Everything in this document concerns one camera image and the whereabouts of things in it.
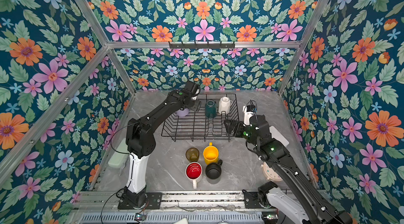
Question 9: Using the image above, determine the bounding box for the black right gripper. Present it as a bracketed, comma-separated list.
[224, 119, 260, 149]

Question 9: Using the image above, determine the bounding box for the green mug cream interior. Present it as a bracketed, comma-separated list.
[205, 100, 217, 119]

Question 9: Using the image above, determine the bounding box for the lilac plastic cup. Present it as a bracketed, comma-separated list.
[176, 108, 189, 118]

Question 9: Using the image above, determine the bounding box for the white ceramic mug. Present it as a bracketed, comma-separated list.
[218, 96, 231, 115]

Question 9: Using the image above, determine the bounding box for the yellow mug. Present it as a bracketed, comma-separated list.
[203, 143, 219, 165]

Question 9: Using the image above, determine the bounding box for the black mug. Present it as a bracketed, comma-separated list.
[205, 160, 223, 180]

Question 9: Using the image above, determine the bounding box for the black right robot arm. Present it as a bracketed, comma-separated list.
[224, 115, 353, 224]

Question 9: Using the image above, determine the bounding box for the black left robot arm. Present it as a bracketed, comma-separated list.
[118, 81, 201, 209]

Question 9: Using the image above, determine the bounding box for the olive textured glass tumbler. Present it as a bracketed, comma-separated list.
[186, 147, 199, 163]

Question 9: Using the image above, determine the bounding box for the white mug red interior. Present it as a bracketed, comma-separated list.
[185, 162, 203, 189]

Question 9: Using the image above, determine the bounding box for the pale green sponge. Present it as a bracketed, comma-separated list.
[108, 139, 129, 169]

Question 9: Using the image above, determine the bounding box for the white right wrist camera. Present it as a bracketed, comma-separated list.
[243, 104, 257, 126]

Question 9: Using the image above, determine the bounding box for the black wire dish rack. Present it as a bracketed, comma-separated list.
[162, 93, 240, 142]

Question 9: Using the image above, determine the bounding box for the round pink wall clock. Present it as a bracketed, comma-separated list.
[260, 163, 283, 183]

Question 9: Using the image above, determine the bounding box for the dark wall hook rail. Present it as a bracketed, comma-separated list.
[168, 42, 236, 49]

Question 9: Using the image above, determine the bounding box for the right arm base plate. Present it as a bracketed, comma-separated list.
[242, 189, 273, 209]

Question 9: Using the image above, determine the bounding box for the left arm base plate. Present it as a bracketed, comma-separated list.
[117, 192, 163, 210]

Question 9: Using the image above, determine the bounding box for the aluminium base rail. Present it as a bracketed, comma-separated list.
[74, 190, 334, 212]

